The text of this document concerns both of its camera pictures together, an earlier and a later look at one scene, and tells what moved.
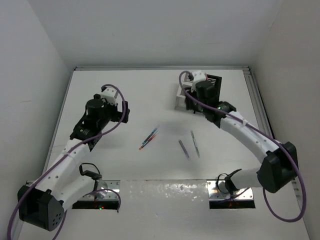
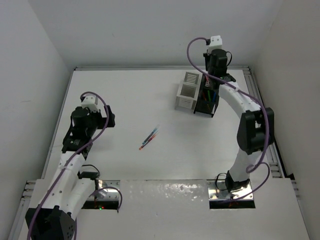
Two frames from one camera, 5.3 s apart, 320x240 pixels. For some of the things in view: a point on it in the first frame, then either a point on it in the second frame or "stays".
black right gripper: [189, 103] to [207, 57]
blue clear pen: [155, 129] stays
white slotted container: [187, 82] stays
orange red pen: [149, 140] stays
